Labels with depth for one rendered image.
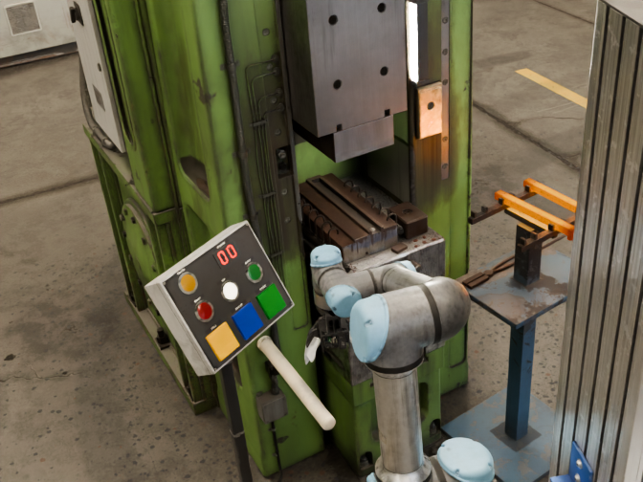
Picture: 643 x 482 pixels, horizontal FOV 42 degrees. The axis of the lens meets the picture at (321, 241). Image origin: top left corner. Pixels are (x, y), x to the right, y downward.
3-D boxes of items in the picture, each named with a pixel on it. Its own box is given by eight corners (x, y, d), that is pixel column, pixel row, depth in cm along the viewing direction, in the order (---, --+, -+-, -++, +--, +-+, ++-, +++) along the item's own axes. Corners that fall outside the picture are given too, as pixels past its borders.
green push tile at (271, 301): (287, 305, 234) (274, 283, 232) (270, 320, 229) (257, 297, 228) (283, 306, 235) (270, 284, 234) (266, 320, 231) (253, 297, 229)
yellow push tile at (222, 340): (240, 346, 221) (227, 321, 219) (221, 361, 216) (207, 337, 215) (236, 346, 222) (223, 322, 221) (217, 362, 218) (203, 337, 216)
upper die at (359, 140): (394, 143, 248) (393, 115, 243) (335, 163, 240) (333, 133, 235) (325, 98, 280) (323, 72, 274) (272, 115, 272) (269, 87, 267)
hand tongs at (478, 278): (582, 218, 304) (582, 215, 303) (591, 223, 301) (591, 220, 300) (461, 284, 276) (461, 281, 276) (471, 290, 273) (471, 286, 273)
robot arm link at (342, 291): (377, 284, 189) (361, 259, 198) (330, 296, 187) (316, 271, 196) (378, 312, 193) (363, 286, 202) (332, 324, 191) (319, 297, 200)
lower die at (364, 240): (397, 244, 267) (396, 221, 262) (343, 264, 260) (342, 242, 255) (333, 191, 299) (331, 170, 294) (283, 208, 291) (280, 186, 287)
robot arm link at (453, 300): (489, 273, 154) (403, 249, 201) (434, 288, 152) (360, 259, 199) (500, 334, 155) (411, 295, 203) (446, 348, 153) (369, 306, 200)
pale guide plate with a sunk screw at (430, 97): (442, 132, 271) (442, 83, 262) (419, 140, 268) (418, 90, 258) (438, 130, 273) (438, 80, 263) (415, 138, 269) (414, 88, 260)
